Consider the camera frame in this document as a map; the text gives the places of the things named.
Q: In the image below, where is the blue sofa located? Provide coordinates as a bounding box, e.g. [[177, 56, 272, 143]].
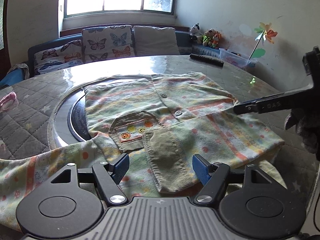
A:
[[27, 26, 227, 78]]

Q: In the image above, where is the orange plush toy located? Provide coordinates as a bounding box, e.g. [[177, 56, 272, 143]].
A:
[[211, 31, 223, 49]]

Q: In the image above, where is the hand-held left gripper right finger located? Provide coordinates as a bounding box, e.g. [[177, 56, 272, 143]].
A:
[[192, 154, 275, 205]]

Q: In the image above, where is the pink cloth item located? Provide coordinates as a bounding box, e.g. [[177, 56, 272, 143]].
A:
[[0, 92, 18, 112]]

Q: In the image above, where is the butterfly print bolster cushion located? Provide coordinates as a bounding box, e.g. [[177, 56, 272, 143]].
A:
[[33, 39, 86, 76]]

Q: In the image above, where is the patterned green knit cardigan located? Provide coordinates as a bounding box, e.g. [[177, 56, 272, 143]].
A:
[[0, 72, 286, 231]]

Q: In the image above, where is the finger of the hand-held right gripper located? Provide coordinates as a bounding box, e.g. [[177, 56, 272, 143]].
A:
[[233, 86, 314, 116]]

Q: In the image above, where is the brown plush bear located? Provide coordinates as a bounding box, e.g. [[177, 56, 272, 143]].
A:
[[197, 28, 217, 47]]

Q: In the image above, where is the black and white plush cow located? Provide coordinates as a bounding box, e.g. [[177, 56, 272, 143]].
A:
[[188, 23, 201, 42]]

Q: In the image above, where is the clear plastic storage box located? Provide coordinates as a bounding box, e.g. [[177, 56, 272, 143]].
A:
[[219, 48, 258, 68]]

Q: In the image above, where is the round glass turntable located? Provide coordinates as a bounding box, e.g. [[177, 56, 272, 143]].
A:
[[47, 77, 155, 148]]

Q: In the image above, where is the grey cloth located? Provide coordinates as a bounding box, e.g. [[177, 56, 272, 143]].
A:
[[9, 63, 30, 81]]

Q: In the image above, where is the plain beige cushion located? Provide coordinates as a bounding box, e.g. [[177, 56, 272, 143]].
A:
[[133, 25, 181, 56]]

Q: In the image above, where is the colourful pinwheel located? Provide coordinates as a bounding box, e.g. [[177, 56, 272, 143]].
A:
[[248, 22, 278, 61]]

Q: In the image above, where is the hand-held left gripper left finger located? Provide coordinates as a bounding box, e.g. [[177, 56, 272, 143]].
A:
[[47, 153, 130, 206]]

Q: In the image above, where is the person's right hand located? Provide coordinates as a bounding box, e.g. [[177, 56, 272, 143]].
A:
[[284, 105, 320, 161]]

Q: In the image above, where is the long black remote control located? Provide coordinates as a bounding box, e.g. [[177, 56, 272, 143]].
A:
[[189, 53, 225, 68]]

